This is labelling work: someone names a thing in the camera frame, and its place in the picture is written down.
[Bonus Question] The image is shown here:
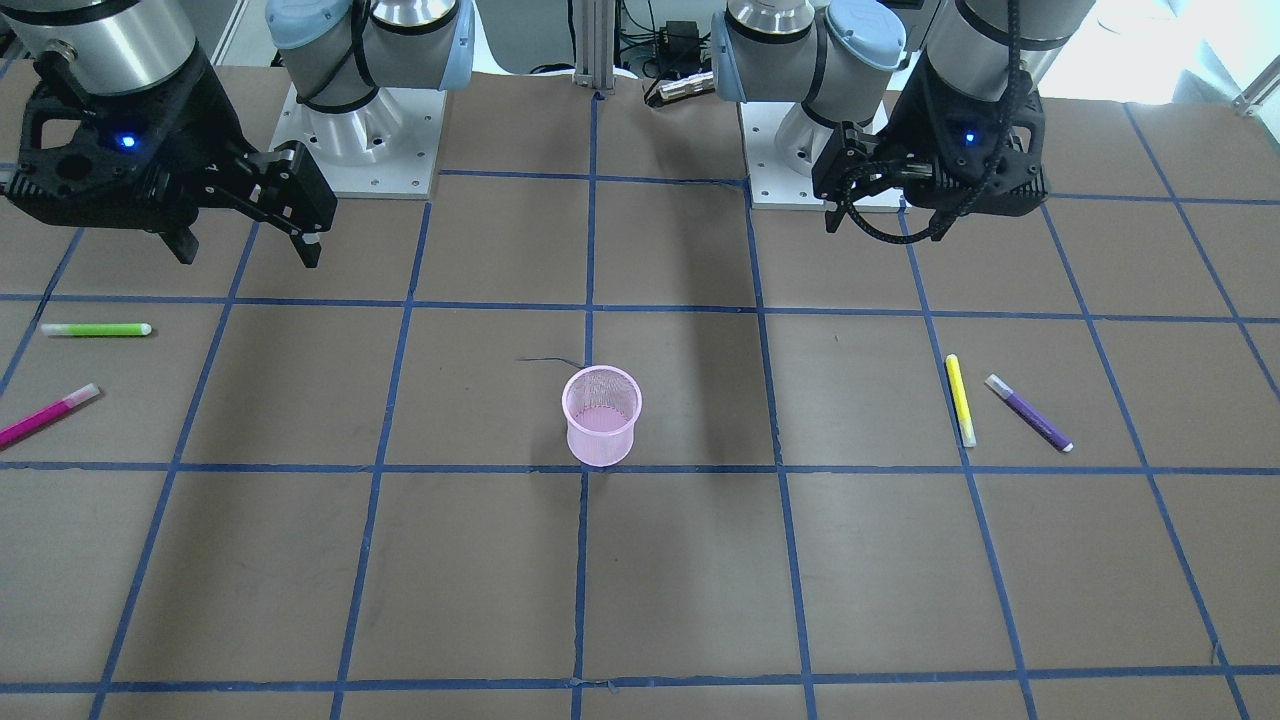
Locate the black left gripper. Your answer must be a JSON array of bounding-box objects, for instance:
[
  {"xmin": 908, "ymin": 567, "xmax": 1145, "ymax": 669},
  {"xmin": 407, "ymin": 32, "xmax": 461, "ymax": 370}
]
[{"xmin": 812, "ymin": 53, "xmax": 1050, "ymax": 234}]

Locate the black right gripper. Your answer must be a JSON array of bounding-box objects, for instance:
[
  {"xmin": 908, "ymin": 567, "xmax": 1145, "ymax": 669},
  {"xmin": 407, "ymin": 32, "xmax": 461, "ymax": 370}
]
[{"xmin": 4, "ymin": 44, "xmax": 338, "ymax": 269}]

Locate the purple marker pen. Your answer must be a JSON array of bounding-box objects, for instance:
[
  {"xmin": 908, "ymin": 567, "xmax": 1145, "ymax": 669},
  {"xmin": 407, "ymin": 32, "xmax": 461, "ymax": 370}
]
[{"xmin": 984, "ymin": 374, "xmax": 1074, "ymax": 454}]

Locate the pink marker pen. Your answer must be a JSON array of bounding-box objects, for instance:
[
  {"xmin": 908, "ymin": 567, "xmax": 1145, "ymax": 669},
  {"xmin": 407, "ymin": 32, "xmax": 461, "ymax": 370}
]
[{"xmin": 1, "ymin": 383, "xmax": 101, "ymax": 448}]

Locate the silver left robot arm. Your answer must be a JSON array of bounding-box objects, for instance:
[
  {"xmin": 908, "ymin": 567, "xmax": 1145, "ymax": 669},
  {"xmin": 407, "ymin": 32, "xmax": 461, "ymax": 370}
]
[{"xmin": 709, "ymin": 1, "xmax": 1092, "ymax": 245}]

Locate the pink mesh cup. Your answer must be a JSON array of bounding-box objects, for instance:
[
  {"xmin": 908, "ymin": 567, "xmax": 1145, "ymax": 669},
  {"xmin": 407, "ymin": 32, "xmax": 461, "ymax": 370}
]
[{"xmin": 559, "ymin": 365, "xmax": 643, "ymax": 468}]

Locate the green marker pen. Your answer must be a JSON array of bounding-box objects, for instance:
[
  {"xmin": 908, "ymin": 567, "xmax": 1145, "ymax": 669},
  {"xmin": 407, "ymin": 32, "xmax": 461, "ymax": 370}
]
[{"xmin": 38, "ymin": 322, "xmax": 154, "ymax": 338}]

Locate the yellow marker pen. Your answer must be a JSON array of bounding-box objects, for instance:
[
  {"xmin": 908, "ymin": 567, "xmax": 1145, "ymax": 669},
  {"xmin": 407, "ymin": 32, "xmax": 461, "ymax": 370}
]
[{"xmin": 943, "ymin": 354, "xmax": 977, "ymax": 448}]

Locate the black power adapter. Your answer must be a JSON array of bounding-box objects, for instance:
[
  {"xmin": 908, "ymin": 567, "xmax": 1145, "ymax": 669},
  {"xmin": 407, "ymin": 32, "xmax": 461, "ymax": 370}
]
[{"xmin": 657, "ymin": 20, "xmax": 701, "ymax": 76}]

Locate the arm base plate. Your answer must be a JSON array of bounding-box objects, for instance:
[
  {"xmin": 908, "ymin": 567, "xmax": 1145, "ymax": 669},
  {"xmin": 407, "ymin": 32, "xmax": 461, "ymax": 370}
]
[
  {"xmin": 271, "ymin": 87, "xmax": 449, "ymax": 200},
  {"xmin": 741, "ymin": 97, "xmax": 904, "ymax": 211}
]

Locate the aluminium frame post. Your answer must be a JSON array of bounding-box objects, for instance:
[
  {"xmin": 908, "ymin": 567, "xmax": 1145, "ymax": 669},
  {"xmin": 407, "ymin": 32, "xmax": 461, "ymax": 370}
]
[{"xmin": 570, "ymin": 1, "xmax": 620, "ymax": 97}]

